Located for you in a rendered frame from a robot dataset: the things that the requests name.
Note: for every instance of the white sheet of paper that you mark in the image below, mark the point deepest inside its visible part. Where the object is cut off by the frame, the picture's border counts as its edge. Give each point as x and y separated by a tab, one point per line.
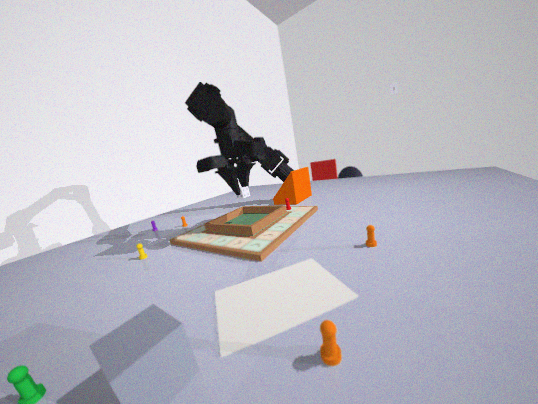
267	305

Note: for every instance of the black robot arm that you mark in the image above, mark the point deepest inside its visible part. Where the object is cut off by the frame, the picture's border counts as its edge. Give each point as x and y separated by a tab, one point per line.
206	104

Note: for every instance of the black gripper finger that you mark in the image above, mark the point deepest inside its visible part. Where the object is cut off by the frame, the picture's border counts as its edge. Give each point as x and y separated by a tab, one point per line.
229	175
243	174

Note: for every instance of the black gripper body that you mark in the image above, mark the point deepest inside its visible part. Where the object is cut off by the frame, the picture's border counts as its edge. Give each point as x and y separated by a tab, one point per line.
222	161

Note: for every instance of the yellow game pawn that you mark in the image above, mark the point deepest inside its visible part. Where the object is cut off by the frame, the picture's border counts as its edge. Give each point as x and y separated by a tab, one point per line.
142	254

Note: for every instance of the white die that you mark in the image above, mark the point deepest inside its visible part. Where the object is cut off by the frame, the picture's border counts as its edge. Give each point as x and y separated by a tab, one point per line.
244	192

